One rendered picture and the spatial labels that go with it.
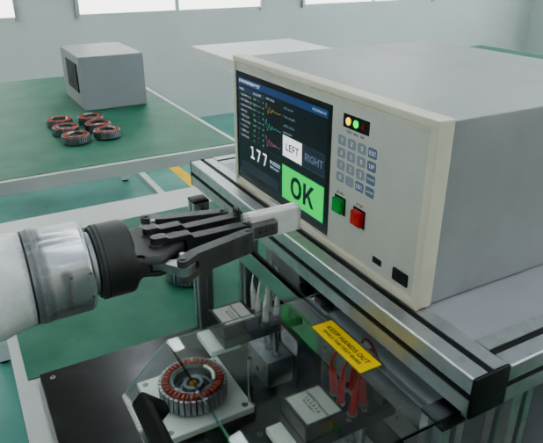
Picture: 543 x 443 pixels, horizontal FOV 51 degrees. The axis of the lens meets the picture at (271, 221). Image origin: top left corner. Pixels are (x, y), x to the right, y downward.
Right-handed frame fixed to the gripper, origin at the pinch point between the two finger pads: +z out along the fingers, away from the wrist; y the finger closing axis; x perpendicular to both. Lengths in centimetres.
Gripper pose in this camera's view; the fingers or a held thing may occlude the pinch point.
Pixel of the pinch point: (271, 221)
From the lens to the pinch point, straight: 65.4
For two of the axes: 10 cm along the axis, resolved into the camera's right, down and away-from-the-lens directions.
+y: 4.9, 3.7, -7.9
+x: 0.0, -9.1, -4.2
